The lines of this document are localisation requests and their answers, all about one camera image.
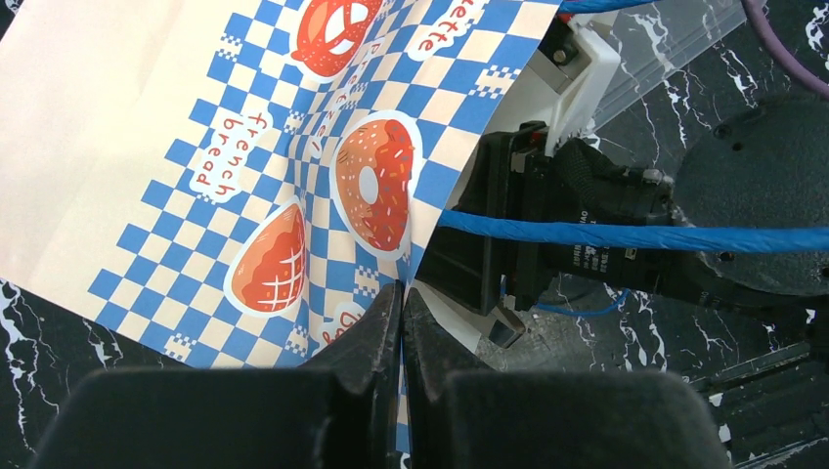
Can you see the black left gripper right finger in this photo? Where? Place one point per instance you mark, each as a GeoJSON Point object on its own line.
{"type": "Point", "coordinates": [464, 414]}

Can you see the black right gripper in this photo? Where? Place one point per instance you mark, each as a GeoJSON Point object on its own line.
{"type": "Point", "coordinates": [742, 227]}

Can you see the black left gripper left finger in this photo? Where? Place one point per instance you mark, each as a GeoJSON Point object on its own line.
{"type": "Point", "coordinates": [337, 410]}

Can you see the clear plastic tray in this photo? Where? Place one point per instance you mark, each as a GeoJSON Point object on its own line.
{"type": "Point", "coordinates": [656, 40]}

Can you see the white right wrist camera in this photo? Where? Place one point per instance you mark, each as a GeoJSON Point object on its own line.
{"type": "Point", "coordinates": [564, 81]}

